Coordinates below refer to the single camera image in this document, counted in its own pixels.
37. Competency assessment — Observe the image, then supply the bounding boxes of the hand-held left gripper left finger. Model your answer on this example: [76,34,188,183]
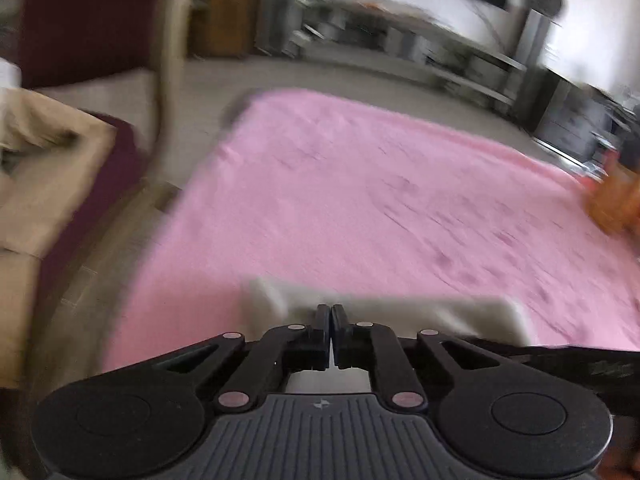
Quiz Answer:
[165,304,333,415]

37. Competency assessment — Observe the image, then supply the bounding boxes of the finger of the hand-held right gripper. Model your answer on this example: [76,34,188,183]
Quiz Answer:
[462,336,640,417]

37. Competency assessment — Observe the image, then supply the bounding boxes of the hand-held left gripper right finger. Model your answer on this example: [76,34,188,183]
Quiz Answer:
[332,303,488,411]

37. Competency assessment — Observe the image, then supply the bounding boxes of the beige t-shirt navy collar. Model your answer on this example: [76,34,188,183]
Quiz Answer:
[247,276,534,349]

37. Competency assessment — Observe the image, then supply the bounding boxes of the pink blanket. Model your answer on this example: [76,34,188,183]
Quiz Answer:
[101,87,640,375]

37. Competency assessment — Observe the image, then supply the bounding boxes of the orange plush toy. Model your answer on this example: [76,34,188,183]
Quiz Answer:
[581,152,640,237]

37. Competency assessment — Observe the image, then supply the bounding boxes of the dark low cabinet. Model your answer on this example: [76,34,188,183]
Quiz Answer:
[529,66,640,168]

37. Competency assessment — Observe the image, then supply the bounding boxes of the grey tv stand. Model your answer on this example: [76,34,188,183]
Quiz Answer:
[287,0,529,113]

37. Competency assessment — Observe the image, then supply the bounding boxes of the tan cloth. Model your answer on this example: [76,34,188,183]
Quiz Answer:
[0,87,119,257]

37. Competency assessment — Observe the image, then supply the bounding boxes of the wooden cabinet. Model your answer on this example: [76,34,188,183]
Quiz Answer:
[191,0,262,59]

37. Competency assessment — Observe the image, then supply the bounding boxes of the grey standing fan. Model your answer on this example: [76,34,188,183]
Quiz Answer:
[514,0,567,63]

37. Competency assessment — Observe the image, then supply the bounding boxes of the maroon and beige sofa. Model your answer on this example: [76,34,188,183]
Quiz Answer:
[0,0,173,391]

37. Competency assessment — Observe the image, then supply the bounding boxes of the beige wooden post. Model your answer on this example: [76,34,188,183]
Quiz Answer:
[145,0,197,198]

